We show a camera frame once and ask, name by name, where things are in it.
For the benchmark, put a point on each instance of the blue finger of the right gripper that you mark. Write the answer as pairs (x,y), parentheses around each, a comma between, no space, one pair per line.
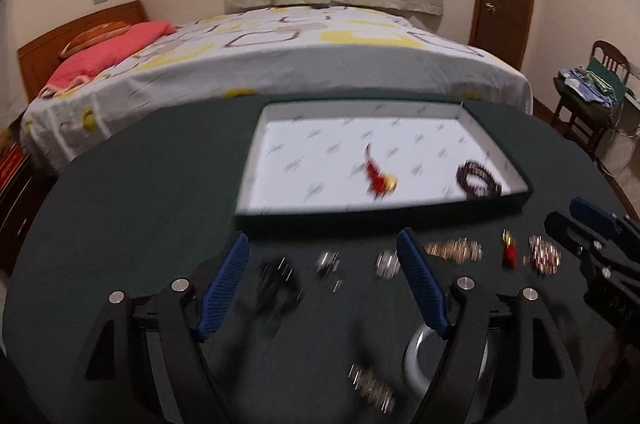
(592,211)
(566,232)

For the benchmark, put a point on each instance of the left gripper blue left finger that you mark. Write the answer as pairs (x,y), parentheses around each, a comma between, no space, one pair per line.
(218,279)

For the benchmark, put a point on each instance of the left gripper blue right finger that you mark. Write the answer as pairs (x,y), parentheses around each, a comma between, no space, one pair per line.
(429,295)

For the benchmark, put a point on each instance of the pearl flower rhinestone brooch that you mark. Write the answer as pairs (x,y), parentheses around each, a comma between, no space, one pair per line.
(543,256)

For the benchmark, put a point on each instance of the red tassel gold charm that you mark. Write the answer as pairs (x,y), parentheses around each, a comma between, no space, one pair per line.
(510,252)

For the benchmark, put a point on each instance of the white jade bangle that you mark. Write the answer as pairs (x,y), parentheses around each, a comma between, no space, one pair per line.
(415,376)

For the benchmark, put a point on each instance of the silver rhinestone brooch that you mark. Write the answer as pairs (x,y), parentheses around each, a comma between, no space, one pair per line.
(371,388)

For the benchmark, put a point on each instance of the red knot gold charm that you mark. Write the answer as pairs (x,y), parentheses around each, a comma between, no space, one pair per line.
(380,184)

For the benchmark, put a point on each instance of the green jewelry tray box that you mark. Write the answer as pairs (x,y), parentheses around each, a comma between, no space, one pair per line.
(306,163)

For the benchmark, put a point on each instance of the white pearl flower brooch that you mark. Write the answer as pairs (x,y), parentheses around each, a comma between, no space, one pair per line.
(387,265)

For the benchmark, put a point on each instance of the dark green table cloth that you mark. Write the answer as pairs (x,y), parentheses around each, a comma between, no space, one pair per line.
(155,200)

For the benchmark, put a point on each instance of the wooden chair with clothes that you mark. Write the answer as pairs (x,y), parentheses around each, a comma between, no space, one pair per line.
(594,95)

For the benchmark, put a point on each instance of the bed with patterned sheet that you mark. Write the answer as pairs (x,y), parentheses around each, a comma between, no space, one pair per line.
(298,49)

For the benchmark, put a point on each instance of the wooden nightstand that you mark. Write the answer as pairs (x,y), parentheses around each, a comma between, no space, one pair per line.
(23,189)

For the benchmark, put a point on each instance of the pink pillow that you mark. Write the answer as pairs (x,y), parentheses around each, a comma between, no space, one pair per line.
(84,66)

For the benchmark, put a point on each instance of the orange brown pillow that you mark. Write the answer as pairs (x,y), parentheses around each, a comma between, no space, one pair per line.
(93,36)

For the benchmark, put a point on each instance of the wooden headboard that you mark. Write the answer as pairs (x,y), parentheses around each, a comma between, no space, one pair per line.
(39,58)

